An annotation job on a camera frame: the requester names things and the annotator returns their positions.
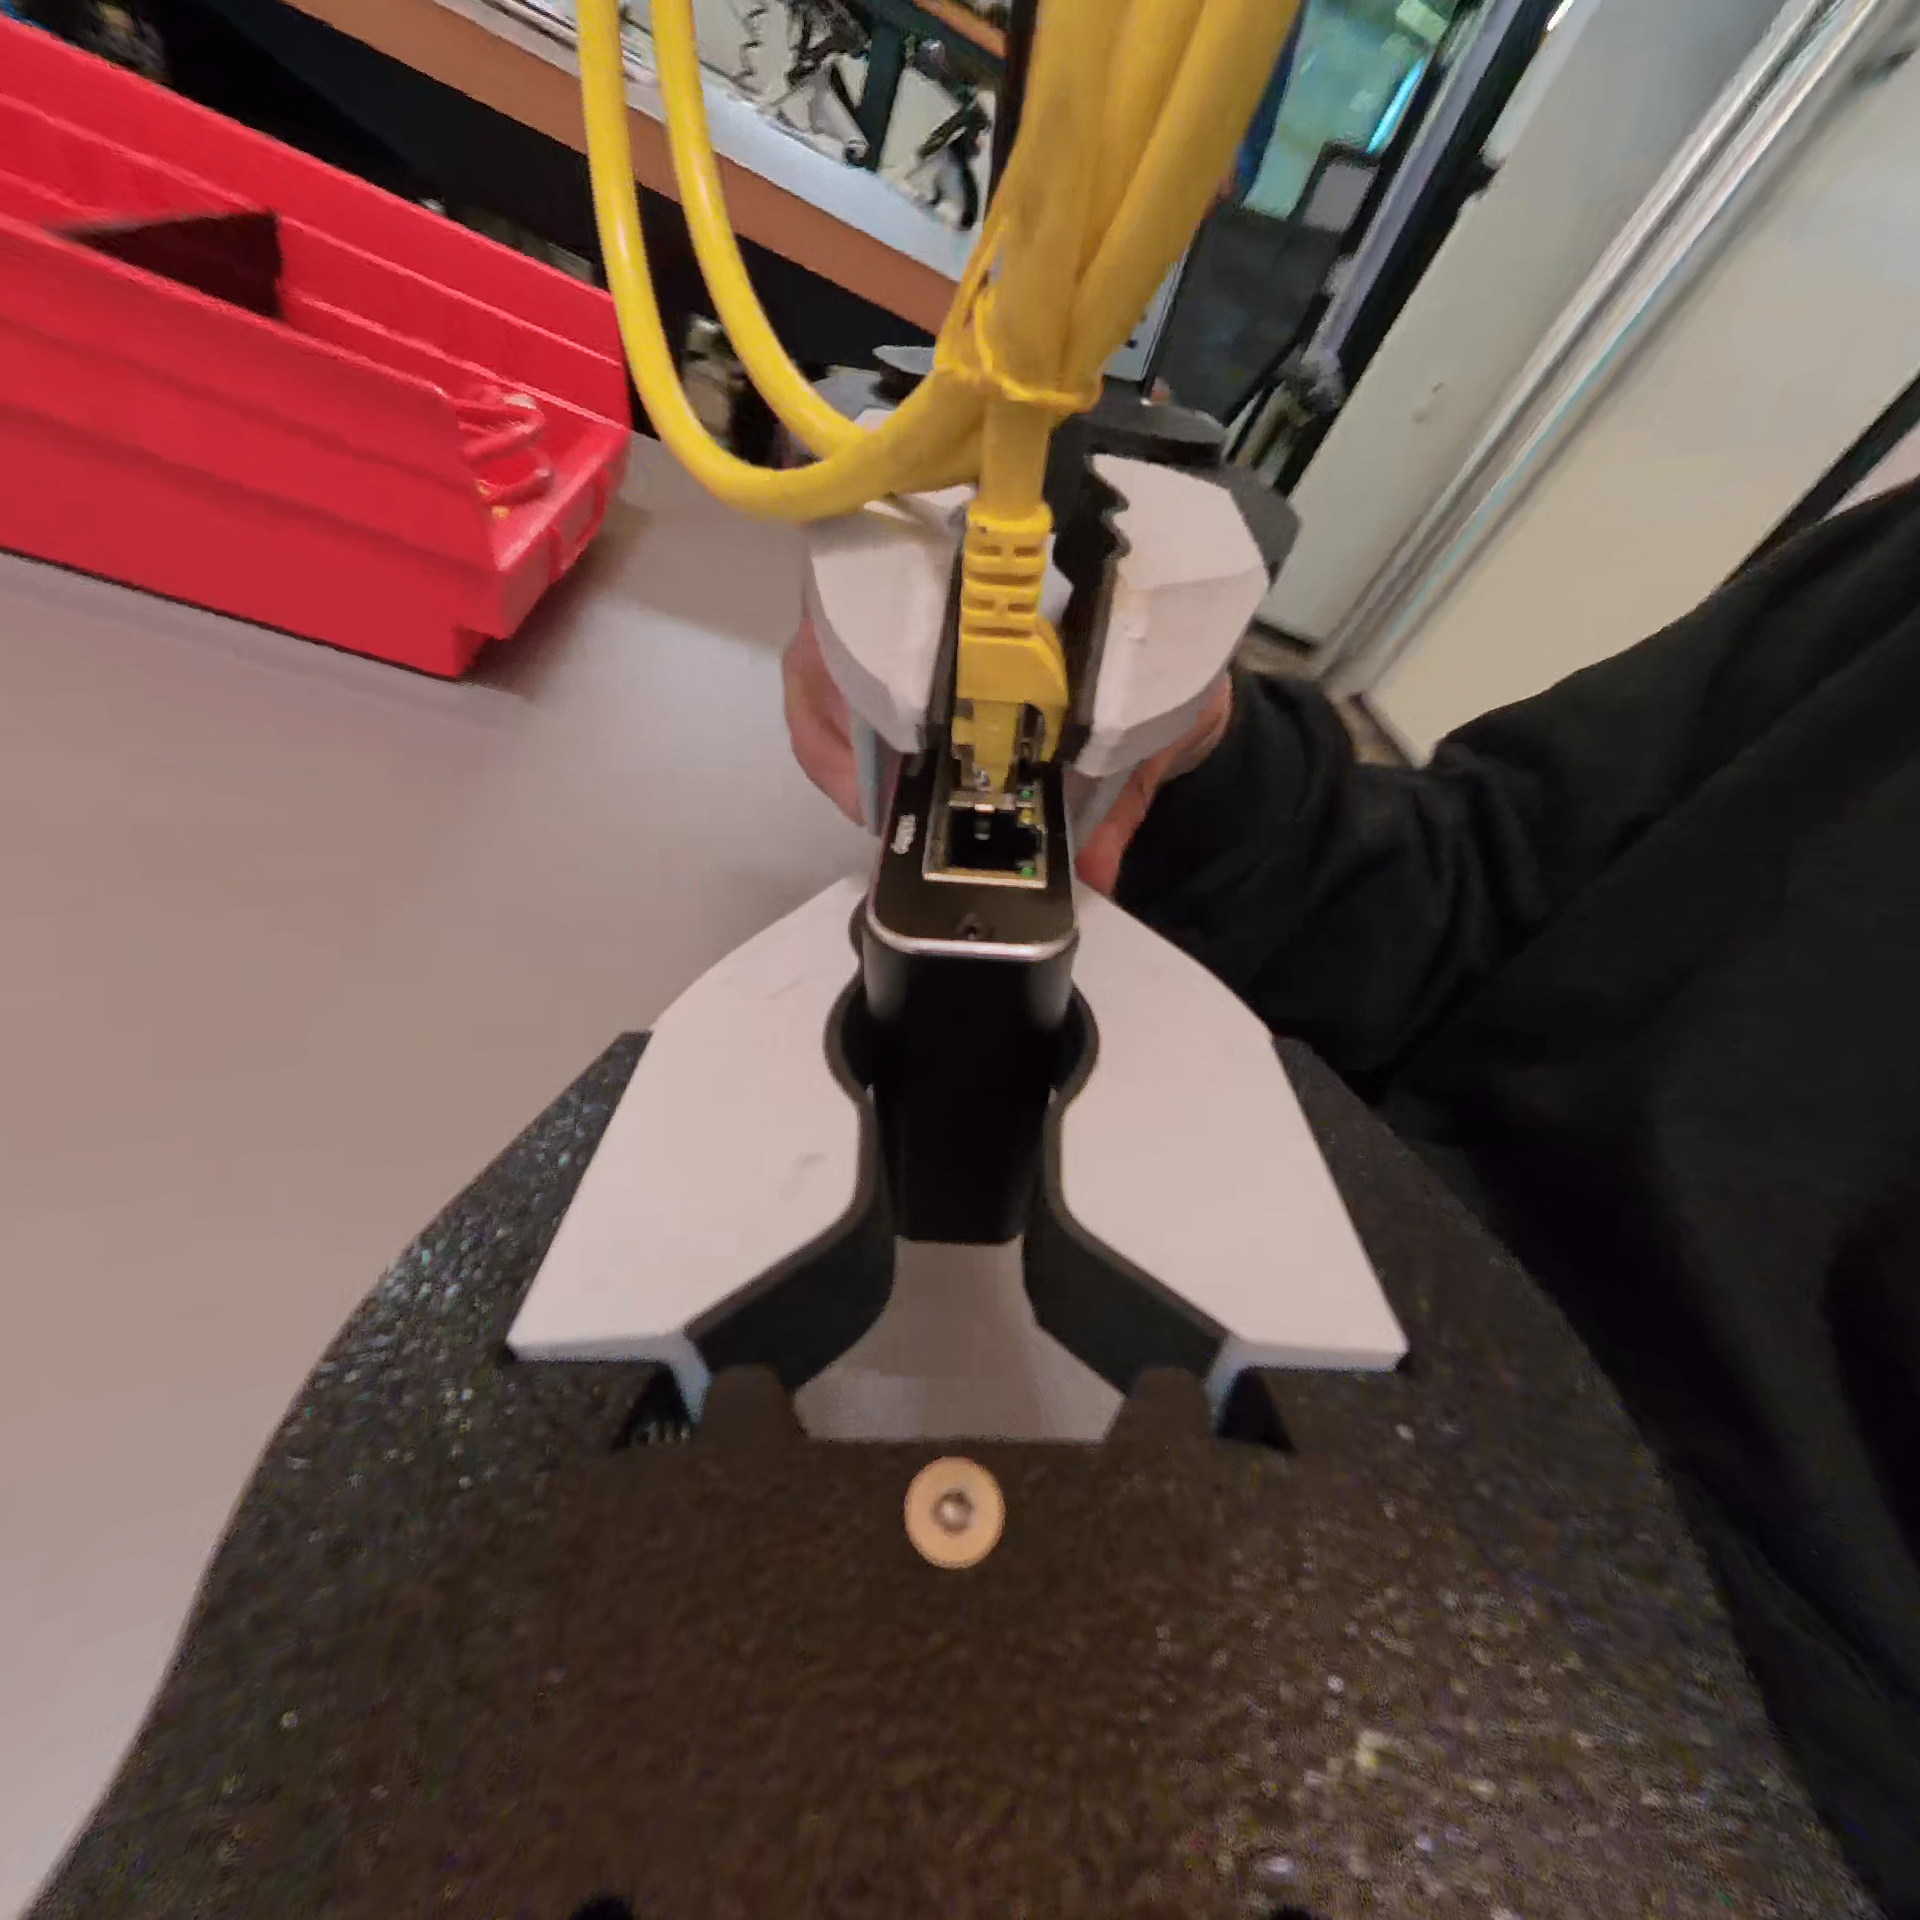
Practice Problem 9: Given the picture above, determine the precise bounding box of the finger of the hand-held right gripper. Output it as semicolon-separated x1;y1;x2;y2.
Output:
1051;456;1273;783
804;488;975;757

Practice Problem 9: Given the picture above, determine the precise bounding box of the person's torso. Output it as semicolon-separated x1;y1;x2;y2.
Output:
1380;495;1920;1894

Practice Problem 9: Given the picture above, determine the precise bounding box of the black network switch box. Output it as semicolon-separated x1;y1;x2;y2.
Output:
859;742;1085;1247

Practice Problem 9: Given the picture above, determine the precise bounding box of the person's right hand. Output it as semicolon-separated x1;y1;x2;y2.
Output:
778;612;1241;895

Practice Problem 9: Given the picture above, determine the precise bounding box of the red plastic bin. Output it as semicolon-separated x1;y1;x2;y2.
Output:
0;16;636;679

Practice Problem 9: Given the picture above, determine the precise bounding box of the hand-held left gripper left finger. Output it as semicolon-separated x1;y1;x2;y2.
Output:
503;879;901;1392

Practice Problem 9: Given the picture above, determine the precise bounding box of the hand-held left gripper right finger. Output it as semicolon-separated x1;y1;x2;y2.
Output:
1026;883;1413;1440

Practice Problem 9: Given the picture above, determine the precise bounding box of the yellow ethernet cable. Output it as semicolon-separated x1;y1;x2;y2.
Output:
579;0;1306;798

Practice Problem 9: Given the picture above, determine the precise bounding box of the silver metal door frame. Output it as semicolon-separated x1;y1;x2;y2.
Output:
1322;0;1920;693

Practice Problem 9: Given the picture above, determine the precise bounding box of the wood-edged office table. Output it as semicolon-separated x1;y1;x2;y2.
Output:
284;0;1023;335

